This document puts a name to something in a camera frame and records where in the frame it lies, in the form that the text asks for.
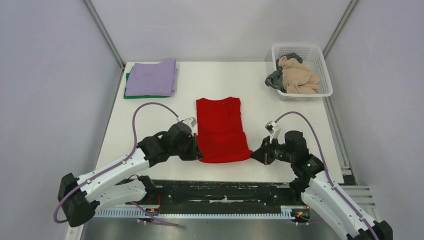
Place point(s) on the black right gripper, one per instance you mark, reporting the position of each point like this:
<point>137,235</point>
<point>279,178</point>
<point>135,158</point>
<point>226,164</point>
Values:
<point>262,154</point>

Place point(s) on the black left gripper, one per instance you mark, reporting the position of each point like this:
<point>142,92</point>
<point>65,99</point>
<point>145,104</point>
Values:
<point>195,153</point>

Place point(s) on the red t shirt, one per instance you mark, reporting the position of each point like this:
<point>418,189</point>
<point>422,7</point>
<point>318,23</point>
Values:
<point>221,138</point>

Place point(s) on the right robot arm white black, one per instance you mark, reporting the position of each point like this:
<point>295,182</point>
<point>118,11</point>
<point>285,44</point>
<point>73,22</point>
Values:
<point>317,189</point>

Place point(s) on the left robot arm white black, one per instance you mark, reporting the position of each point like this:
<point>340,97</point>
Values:
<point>81,197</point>

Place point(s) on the folded purple t shirt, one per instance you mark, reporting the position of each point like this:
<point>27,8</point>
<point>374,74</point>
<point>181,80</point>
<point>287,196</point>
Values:
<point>165,70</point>

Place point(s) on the beige t shirt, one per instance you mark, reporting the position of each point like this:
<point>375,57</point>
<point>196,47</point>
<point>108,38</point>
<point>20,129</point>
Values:
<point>297,78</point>

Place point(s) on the grey t shirt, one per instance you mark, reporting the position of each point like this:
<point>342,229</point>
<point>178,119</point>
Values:
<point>275,79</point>

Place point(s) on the folded green t shirt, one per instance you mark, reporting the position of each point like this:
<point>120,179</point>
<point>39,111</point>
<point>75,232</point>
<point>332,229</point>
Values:
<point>146,86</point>

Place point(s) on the white plastic basket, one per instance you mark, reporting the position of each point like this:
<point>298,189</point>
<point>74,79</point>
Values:
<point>313,58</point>

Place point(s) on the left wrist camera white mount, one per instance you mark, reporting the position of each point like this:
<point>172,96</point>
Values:
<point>191,122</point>

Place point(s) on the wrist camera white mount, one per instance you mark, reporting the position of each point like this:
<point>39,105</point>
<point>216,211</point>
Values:
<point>274,129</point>
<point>191,122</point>

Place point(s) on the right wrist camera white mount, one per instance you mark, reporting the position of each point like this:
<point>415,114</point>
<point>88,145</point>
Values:
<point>274,129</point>

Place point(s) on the white slotted cable duct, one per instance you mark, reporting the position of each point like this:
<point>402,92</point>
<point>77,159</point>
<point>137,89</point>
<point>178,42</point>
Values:
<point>130,212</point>

